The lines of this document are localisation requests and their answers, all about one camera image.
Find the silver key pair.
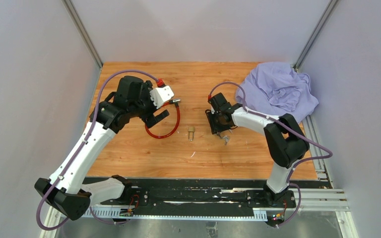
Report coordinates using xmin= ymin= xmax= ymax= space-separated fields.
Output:
xmin=220 ymin=135 xmax=230 ymax=145

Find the red cable lock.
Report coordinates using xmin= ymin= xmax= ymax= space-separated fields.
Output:
xmin=144 ymin=97 xmax=183 ymax=140

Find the aluminium frame rail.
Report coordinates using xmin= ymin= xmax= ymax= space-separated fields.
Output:
xmin=80 ymin=188 xmax=350 ymax=221

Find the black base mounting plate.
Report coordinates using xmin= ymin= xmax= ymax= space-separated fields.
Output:
xmin=103 ymin=178 xmax=297 ymax=218

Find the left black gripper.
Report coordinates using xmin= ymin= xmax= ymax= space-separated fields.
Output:
xmin=129 ymin=81 xmax=169 ymax=127

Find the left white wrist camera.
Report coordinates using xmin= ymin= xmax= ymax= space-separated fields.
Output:
xmin=149 ymin=86 xmax=175 ymax=109

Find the lavender crumpled cloth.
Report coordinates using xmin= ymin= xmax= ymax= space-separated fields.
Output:
xmin=235 ymin=62 xmax=319 ymax=123

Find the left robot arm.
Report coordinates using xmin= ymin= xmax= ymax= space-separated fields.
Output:
xmin=34 ymin=75 xmax=174 ymax=221

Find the brass padlock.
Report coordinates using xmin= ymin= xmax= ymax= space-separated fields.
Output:
xmin=188 ymin=126 xmax=195 ymax=141

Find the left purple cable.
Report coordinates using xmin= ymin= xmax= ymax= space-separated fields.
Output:
xmin=36 ymin=69 xmax=165 ymax=231

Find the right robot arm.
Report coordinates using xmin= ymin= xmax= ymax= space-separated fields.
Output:
xmin=205 ymin=93 xmax=310 ymax=207

